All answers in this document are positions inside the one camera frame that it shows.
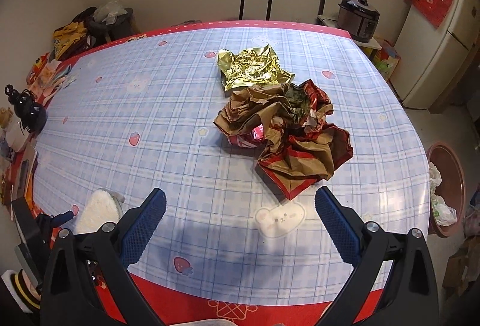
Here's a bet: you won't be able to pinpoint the clear white plastic bag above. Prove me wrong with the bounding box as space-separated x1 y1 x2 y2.
429 162 457 227

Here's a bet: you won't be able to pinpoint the brown red paper bag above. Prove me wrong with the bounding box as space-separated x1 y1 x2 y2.
213 79 354 200

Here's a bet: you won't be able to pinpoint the crushed red soda can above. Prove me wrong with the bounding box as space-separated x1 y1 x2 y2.
227 125 264 148

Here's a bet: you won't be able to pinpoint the gold foil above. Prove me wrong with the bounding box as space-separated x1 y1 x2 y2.
216 44 295 91

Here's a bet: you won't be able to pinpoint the white sleeve left forearm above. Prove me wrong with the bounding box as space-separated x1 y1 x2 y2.
1 269 41 314

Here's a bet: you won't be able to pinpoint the red brown trash bin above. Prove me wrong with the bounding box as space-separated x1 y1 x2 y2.
426 142 465 238

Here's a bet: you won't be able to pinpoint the cardboard box on floor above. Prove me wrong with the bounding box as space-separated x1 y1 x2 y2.
442 236 479 297

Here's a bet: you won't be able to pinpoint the yellow black bags pile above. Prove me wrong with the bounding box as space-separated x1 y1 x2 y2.
50 0 141 61

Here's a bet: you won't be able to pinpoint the cream two-door refrigerator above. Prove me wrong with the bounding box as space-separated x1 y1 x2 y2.
390 0 479 109

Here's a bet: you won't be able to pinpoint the colourful bags beside fridge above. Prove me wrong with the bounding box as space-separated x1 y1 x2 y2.
373 37 401 81

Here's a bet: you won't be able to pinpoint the small white side table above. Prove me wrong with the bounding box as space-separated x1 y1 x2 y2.
316 15 382 59

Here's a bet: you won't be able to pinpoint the silver black pressure cooker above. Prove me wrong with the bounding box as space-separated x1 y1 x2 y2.
337 0 380 41

